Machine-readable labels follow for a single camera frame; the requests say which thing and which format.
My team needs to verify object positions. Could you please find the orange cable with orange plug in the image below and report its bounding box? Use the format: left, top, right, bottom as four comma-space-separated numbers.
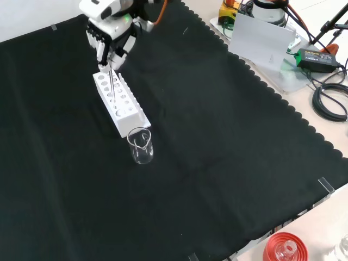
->
282, 0, 313, 41

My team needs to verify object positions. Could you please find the white test tube rack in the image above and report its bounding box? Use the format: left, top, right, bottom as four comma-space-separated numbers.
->
92, 71, 152, 138

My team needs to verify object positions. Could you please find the black tripod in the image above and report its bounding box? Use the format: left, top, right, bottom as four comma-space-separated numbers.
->
309, 0, 348, 47

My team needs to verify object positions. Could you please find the clear glass rod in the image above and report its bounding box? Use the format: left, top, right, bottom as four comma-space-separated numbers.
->
108, 64, 117, 104

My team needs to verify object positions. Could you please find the pale white board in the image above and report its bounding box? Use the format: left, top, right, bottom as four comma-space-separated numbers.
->
229, 12, 297, 72

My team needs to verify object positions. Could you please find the clear glass flask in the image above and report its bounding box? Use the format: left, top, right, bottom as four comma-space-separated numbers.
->
276, 240, 298, 261

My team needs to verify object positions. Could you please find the clear glass vessel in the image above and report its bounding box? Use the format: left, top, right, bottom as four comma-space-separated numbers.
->
333, 234, 348, 261

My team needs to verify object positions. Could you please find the orange tripod part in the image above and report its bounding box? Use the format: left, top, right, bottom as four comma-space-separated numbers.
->
320, 43, 339, 55

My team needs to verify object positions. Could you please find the yellow stop button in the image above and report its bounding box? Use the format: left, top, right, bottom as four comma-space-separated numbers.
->
219, 0, 241, 26

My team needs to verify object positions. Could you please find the black bench cloth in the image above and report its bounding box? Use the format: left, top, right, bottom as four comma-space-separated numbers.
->
0, 0, 348, 261

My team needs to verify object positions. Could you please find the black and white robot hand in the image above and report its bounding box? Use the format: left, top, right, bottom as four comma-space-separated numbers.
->
78, 0, 137, 73

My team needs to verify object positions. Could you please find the black green power adapter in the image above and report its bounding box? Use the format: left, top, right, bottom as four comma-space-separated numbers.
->
295, 48, 342, 73

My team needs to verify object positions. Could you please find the orange cable at wrist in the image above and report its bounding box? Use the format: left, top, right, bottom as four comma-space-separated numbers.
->
153, 0, 170, 27

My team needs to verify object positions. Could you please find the red ribbed ring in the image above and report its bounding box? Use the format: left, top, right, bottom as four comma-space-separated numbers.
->
262, 231, 309, 261

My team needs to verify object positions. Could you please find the clear glass beaker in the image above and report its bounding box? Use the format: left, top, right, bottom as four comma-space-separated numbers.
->
127, 127, 154, 165

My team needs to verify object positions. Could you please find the coiled black cable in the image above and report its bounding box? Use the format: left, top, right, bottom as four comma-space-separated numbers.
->
312, 83, 348, 122

